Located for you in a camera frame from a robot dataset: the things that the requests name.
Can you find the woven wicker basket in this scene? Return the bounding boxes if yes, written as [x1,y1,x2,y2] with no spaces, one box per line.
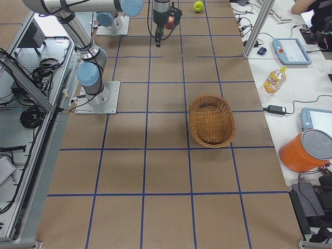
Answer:
[189,94,235,148]

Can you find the green apple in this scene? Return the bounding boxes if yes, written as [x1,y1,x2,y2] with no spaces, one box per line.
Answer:
[193,1,204,13]

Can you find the black power adapter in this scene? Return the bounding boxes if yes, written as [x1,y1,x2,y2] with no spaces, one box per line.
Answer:
[263,105,287,115]

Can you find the grey control box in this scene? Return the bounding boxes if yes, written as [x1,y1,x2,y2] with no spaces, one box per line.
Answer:
[18,19,46,55]

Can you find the white keyboard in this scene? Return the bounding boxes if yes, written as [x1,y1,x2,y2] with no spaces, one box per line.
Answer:
[270,1,292,23]

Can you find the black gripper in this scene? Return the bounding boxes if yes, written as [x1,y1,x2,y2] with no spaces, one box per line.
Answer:
[153,0,183,48]

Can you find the yellow drink bottle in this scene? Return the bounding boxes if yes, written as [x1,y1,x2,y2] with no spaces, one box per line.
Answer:
[263,66,287,93]

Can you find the aluminium frame post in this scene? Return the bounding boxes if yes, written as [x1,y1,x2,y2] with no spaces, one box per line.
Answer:
[243,0,275,59]

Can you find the blue teach pendant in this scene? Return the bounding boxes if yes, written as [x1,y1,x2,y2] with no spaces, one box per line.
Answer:
[300,108,331,136]
[272,38,312,65]

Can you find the near blue teach pendant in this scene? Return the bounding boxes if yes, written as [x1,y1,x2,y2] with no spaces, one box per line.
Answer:
[300,108,331,136]

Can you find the black equipment case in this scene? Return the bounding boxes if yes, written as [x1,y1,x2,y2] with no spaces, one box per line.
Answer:
[288,183,325,239]

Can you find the seated person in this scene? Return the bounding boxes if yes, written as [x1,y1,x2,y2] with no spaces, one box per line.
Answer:
[291,0,331,52]

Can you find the red apple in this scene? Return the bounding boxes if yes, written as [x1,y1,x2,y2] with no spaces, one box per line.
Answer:
[165,16,175,30]

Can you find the far blue teach pendant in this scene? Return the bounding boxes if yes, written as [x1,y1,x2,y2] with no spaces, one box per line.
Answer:
[272,38,312,65]

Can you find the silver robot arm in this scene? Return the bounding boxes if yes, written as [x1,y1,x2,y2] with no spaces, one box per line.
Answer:
[23,1,144,107]
[96,12,122,31]

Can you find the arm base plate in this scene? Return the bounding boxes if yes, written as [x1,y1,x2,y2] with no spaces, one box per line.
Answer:
[96,13,130,36]
[75,81,121,115]

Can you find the coiled black cables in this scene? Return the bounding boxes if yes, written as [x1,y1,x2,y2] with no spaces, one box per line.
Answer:
[28,57,65,96]

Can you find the orange bucket grey lid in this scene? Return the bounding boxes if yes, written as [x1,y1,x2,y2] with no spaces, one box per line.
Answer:
[279,129,331,173]

